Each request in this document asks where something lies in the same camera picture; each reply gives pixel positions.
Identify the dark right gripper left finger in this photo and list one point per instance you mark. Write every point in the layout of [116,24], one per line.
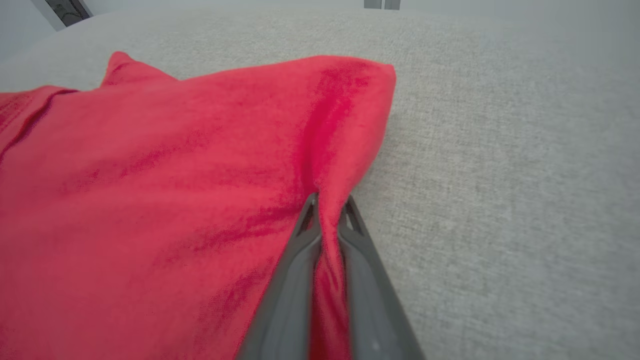
[285,300]

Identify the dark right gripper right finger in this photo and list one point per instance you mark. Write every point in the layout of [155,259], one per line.
[375,310]

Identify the red garment with white trim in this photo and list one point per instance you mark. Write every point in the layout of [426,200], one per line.
[150,200]

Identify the grey fabric sofa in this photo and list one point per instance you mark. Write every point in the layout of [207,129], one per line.
[500,200]

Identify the grey frame with dark strip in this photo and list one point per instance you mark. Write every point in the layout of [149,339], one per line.
[67,10]

